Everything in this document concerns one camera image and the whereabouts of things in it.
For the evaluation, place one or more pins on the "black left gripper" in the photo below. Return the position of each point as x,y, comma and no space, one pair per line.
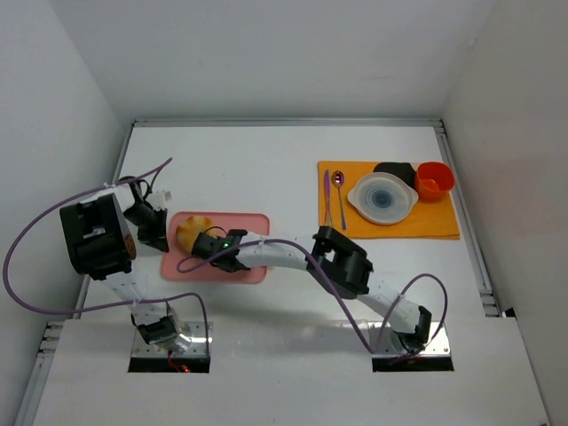
156,232

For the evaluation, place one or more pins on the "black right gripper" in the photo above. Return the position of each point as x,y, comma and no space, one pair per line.
201,244

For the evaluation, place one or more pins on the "golden bread roll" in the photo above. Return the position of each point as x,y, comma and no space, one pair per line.
188,231

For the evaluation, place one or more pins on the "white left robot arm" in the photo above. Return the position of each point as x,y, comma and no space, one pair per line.
101,233

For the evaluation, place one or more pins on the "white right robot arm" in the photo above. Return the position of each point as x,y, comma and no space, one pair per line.
336,262

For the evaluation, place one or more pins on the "pink plastic tray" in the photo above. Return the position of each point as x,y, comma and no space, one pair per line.
254,222

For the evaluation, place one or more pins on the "iridescent table knife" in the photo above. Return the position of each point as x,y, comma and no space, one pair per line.
327,200

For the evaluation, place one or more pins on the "iridescent spoon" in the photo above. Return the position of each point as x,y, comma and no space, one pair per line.
338,180

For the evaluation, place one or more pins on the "black coaster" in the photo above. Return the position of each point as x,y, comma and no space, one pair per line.
402,170

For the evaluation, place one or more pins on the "orange cloth placemat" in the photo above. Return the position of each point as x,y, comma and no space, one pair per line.
428,220

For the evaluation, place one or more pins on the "orange plastic cup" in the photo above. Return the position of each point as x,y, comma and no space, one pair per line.
433,181

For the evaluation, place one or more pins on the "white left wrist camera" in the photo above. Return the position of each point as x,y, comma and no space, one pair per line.
158,200

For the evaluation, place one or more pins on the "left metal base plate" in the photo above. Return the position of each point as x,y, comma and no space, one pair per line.
190,343

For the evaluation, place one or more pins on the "metal base plate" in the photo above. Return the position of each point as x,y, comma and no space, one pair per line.
390,346
190,343

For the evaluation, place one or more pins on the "white plate with handles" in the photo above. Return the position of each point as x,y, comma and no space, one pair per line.
382,198

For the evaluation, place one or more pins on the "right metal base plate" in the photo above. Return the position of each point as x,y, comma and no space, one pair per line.
390,346

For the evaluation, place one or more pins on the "aluminium table frame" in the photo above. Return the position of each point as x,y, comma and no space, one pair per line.
279,356

